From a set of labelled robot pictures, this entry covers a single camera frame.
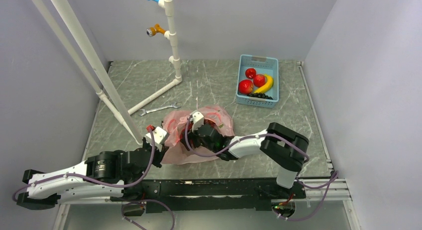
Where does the silver open-end wrench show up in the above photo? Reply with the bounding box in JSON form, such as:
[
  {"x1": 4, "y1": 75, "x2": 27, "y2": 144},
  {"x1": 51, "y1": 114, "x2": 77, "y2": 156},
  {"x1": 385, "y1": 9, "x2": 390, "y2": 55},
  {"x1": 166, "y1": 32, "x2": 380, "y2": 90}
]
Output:
[{"x1": 138, "y1": 102, "x2": 182, "y2": 116}]

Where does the yellow fake banana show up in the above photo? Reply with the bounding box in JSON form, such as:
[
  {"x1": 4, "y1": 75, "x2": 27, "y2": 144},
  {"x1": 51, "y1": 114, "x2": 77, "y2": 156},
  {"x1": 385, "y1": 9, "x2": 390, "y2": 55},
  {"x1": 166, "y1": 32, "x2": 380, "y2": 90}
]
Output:
[{"x1": 254, "y1": 74, "x2": 274, "y2": 93}]

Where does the dark fake grape bunch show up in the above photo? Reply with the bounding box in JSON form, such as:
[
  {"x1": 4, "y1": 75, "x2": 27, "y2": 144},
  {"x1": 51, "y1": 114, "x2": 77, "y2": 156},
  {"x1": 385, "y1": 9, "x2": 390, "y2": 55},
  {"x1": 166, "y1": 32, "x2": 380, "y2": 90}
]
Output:
[{"x1": 247, "y1": 93, "x2": 273, "y2": 100}]

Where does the small red fake fruit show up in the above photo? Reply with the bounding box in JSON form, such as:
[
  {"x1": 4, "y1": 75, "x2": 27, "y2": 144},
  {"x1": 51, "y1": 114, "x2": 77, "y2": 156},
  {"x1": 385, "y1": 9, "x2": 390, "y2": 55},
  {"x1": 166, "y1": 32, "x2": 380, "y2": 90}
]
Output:
[{"x1": 245, "y1": 68, "x2": 256, "y2": 79}]

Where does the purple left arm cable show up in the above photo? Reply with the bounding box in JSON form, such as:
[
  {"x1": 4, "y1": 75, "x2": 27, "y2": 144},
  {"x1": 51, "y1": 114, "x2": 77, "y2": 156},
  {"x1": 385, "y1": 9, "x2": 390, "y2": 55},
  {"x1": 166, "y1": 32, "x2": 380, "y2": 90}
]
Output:
[{"x1": 12, "y1": 127, "x2": 156, "y2": 203}]

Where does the white PVC pipe stand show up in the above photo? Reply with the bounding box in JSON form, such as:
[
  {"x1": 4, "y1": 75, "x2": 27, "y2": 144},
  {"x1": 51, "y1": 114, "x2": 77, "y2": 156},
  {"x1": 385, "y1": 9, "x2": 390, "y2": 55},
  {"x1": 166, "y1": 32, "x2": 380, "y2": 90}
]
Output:
[{"x1": 126, "y1": 0, "x2": 183, "y2": 116}]

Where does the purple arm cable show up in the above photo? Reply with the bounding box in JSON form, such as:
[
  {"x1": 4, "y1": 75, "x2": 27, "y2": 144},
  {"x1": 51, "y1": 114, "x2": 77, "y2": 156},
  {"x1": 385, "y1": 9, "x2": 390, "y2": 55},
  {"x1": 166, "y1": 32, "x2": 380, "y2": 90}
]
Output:
[
  {"x1": 12, "y1": 127, "x2": 156, "y2": 203},
  {"x1": 184, "y1": 115, "x2": 339, "y2": 190}
]

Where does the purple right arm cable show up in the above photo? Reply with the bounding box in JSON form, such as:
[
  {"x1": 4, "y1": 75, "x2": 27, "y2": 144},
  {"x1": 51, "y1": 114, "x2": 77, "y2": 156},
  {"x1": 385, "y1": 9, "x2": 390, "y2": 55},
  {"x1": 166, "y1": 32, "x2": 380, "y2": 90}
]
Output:
[{"x1": 184, "y1": 115, "x2": 339, "y2": 190}]

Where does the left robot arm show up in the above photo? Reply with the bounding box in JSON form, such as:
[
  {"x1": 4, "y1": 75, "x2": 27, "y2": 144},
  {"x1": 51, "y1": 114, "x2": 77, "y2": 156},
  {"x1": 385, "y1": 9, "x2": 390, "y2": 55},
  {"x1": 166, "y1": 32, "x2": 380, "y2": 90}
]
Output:
[{"x1": 12, "y1": 139, "x2": 168, "y2": 210}]

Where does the pink plastic bag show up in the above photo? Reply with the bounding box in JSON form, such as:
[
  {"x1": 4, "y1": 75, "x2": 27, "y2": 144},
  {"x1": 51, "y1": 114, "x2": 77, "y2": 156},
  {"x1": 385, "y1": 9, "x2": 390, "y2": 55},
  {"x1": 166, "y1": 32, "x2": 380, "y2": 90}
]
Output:
[{"x1": 161, "y1": 105, "x2": 234, "y2": 165}]

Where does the light blue plastic basket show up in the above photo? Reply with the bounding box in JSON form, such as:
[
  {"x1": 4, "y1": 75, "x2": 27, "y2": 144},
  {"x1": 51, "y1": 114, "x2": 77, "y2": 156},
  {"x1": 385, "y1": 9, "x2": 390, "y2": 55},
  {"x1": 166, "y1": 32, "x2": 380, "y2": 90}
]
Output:
[{"x1": 235, "y1": 54, "x2": 279, "y2": 108}]

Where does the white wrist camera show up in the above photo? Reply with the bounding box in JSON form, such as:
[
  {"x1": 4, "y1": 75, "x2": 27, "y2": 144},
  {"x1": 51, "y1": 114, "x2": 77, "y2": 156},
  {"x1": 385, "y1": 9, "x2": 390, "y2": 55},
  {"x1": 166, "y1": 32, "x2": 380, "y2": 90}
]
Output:
[
  {"x1": 144, "y1": 125, "x2": 169, "y2": 152},
  {"x1": 190, "y1": 110, "x2": 205, "y2": 131}
]

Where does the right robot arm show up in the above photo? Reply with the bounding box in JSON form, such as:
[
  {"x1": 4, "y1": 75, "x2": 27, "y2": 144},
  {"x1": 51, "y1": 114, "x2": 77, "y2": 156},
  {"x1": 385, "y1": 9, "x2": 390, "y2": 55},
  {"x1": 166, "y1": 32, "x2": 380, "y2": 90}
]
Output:
[{"x1": 181, "y1": 120, "x2": 310, "y2": 198}]

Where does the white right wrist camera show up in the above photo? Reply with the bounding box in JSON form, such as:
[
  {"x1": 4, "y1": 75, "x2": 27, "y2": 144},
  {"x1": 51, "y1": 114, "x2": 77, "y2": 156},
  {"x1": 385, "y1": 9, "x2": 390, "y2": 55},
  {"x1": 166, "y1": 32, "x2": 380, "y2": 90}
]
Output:
[{"x1": 190, "y1": 110, "x2": 205, "y2": 131}]

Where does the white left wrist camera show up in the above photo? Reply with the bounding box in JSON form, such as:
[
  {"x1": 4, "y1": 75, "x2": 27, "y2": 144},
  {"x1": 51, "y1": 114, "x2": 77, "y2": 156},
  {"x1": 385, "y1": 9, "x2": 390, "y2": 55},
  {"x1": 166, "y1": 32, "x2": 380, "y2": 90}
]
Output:
[{"x1": 144, "y1": 125, "x2": 169, "y2": 152}]

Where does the white diagonal support pole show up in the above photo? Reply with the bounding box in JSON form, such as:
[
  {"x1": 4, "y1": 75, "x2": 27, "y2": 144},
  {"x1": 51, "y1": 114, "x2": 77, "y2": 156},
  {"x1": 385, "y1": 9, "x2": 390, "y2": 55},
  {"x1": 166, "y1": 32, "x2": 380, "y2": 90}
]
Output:
[{"x1": 31, "y1": 0, "x2": 142, "y2": 145}]

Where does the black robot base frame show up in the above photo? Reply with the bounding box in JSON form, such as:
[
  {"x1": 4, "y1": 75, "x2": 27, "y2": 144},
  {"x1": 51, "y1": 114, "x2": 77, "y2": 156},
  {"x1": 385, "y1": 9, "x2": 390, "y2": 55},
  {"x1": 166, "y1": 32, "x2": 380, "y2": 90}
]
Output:
[{"x1": 110, "y1": 175, "x2": 306, "y2": 213}]

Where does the large red fake apple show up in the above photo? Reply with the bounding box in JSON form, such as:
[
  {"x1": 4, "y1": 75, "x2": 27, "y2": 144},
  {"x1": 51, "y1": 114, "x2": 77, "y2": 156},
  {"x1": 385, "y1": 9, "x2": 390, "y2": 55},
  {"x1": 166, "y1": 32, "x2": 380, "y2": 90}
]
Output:
[{"x1": 238, "y1": 79, "x2": 254, "y2": 95}]

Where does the red fake peach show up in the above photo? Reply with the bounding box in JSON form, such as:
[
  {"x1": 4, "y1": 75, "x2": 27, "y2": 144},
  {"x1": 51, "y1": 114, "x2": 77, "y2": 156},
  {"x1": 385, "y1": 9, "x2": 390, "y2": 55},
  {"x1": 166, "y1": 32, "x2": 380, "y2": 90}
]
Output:
[{"x1": 253, "y1": 74, "x2": 266, "y2": 88}]

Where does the orange hook on pipe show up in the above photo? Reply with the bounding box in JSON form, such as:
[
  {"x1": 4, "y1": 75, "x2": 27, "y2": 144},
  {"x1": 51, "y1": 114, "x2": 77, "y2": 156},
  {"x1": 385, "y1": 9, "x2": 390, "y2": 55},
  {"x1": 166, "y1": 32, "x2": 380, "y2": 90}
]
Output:
[{"x1": 146, "y1": 24, "x2": 166, "y2": 37}]

